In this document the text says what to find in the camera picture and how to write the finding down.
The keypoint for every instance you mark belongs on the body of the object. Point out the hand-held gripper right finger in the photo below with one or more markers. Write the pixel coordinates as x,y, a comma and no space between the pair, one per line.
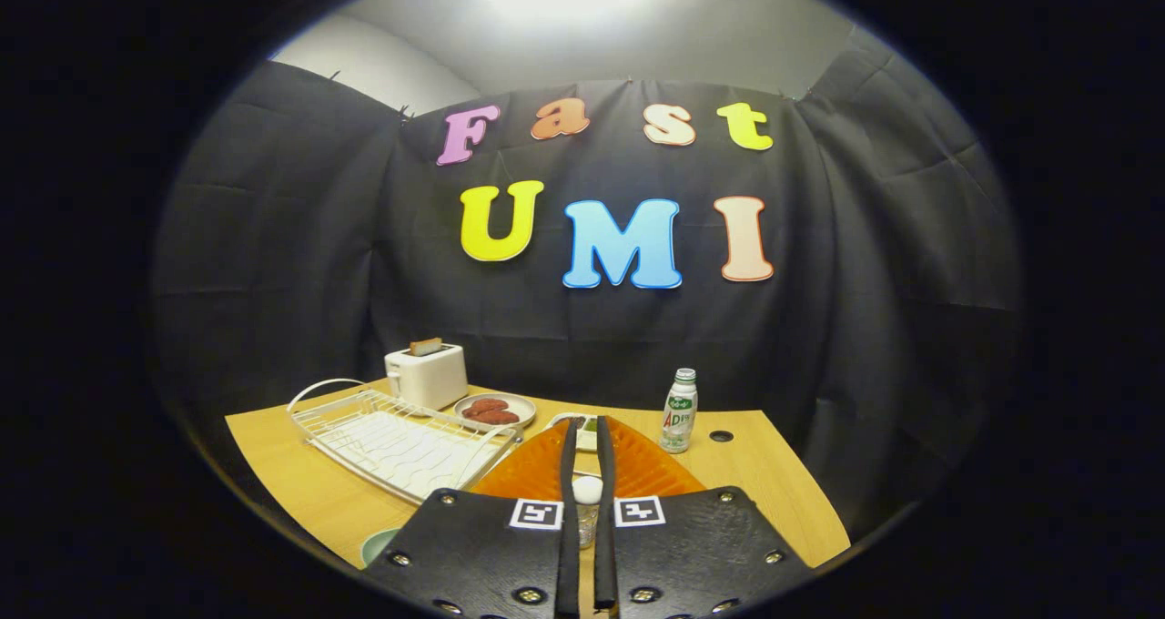
605,546

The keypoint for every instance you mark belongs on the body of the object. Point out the red sausage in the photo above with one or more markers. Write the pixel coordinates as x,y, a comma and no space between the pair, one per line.
499,417
489,405

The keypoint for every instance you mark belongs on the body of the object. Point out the white green-label drink bottle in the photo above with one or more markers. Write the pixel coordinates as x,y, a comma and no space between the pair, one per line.
678,414

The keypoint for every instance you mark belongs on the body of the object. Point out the toast slice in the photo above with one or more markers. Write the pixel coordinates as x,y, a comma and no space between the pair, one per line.
425,347

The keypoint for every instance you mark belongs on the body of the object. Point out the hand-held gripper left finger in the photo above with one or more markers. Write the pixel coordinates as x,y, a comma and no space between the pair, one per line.
568,546

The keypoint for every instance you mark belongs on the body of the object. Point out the black backdrop cloth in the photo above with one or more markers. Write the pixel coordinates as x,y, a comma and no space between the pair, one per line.
273,264

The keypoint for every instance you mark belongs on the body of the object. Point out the pale green plate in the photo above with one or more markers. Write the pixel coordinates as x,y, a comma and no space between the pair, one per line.
378,546

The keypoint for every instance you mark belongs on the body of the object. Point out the small round sausage plate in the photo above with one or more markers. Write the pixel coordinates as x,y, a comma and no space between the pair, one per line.
523,405

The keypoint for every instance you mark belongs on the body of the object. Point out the white divided food tray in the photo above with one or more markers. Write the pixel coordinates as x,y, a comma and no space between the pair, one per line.
587,439

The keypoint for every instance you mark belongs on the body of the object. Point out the white-tipped spoon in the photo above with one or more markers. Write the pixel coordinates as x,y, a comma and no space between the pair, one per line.
587,490

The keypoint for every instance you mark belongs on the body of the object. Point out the white toaster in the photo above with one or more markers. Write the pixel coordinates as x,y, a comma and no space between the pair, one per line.
428,378

